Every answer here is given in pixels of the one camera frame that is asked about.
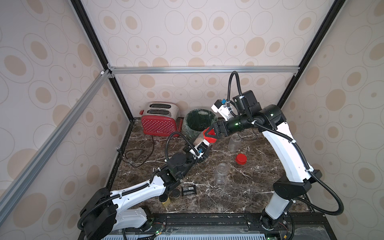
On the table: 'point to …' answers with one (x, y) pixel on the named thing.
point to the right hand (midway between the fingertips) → (215, 130)
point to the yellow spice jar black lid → (165, 200)
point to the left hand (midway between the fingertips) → (207, 139)
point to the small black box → (189, 190)
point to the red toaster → (161, 118)
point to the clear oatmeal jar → (220, 176)
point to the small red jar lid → (241, 158)
